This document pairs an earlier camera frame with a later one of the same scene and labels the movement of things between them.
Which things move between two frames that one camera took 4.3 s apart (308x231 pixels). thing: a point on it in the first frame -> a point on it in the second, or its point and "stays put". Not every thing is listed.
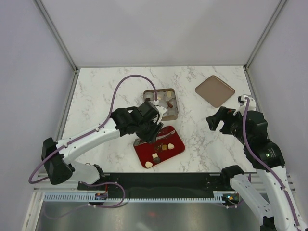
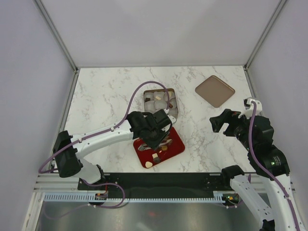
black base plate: (158, 183) stays put
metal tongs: (136, 141) -> (146, 146)
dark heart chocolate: (157, 160) stays put
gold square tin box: (166, 98) stays put
